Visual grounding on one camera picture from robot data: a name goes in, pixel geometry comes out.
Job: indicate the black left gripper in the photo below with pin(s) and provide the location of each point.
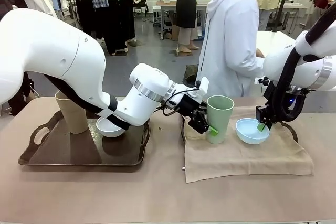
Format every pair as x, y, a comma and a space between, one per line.
190, 106

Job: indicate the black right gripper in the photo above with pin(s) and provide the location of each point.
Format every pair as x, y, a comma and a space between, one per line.
267, 111

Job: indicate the light blue bowl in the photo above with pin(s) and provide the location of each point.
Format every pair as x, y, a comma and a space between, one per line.
249, 136

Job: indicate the light green plastic cup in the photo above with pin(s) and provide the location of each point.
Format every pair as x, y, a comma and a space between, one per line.
223, 113

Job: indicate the white bowl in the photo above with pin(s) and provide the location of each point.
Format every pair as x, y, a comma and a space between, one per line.
107, 130

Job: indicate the beige plastic cup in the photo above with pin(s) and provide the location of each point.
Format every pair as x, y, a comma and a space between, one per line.
76, 121

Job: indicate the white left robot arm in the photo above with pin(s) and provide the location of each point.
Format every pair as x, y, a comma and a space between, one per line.
52, 45

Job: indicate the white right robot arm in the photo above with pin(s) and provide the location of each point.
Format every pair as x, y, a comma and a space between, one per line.
309, 72

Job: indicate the person's right forearm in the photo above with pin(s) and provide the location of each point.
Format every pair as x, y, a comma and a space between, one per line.
246, 65

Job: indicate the beige cloth mat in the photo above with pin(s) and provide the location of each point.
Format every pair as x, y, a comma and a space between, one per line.
236, 161

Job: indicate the person's right hand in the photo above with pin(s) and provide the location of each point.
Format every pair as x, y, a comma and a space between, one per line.
260, 53

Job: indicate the dark green bag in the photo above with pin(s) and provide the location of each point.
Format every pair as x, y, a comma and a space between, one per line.
191, 73

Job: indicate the person in white jacket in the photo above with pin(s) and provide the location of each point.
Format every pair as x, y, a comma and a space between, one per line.
225, 37

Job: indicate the cardboard box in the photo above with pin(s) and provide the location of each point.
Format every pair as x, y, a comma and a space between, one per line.
175, 32

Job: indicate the grey work table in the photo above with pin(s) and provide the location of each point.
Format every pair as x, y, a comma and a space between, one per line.
168, 5

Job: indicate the cream shirt mannequin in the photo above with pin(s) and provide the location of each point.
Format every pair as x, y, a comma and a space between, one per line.
118, 19

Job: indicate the black office chair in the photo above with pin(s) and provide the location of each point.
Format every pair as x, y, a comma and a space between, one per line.
140, 3

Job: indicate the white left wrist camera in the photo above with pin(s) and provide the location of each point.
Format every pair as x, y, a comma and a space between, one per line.
203, 86

